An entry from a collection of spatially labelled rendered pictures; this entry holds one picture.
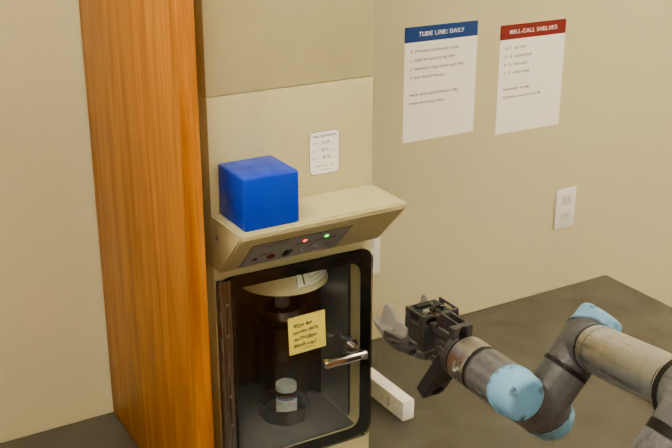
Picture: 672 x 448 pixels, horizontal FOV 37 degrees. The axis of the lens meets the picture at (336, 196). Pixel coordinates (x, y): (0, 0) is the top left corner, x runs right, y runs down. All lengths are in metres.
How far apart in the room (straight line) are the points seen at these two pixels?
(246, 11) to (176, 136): 0.24
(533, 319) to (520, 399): 1.15
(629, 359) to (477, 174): 1.22
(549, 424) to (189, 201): 0.65
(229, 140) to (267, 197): 0.13
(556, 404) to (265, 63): 0.71
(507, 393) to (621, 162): 1.50
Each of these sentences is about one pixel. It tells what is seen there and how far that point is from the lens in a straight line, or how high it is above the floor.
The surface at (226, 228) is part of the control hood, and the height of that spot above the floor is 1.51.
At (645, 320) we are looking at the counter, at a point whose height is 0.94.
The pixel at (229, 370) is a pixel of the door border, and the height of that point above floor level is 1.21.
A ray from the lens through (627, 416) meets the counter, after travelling 2.30.
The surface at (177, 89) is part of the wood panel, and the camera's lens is 1.54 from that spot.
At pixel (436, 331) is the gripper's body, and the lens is 1.65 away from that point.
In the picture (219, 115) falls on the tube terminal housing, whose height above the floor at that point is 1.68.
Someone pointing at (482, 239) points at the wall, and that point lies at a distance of 2.65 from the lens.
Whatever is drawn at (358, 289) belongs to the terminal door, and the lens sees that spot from 1.89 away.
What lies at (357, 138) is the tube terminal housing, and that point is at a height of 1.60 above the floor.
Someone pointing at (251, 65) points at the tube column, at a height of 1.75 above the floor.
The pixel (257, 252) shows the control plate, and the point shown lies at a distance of 1.69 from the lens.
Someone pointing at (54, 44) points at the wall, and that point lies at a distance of 2.01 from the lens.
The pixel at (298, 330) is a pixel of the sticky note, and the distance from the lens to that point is 1.86.
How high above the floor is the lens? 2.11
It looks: 20 degrees down
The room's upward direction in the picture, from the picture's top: straight up
